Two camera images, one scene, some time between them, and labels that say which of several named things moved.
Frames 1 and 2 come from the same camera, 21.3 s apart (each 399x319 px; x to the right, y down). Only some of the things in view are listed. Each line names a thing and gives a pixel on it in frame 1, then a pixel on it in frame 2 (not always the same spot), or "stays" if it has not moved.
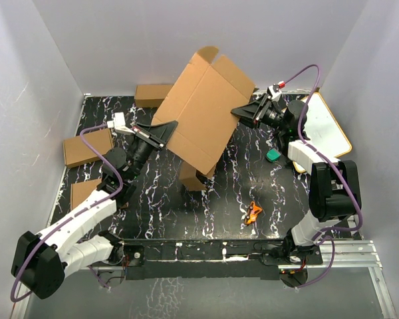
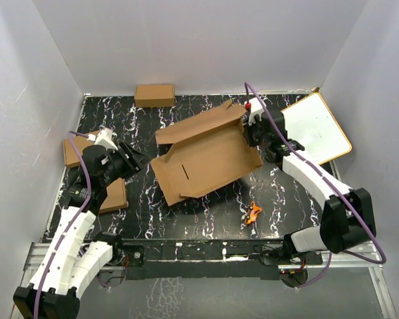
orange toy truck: (252, 212) stays
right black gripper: (255, 111) → (249, 129)
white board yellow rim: (322, 131) stays
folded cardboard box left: (76, 152) stays
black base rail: (201, 258) stays
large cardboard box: (201, 100) → (203, 153)
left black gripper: (155, 137) → (134, 159)
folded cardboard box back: (151, 96) stays
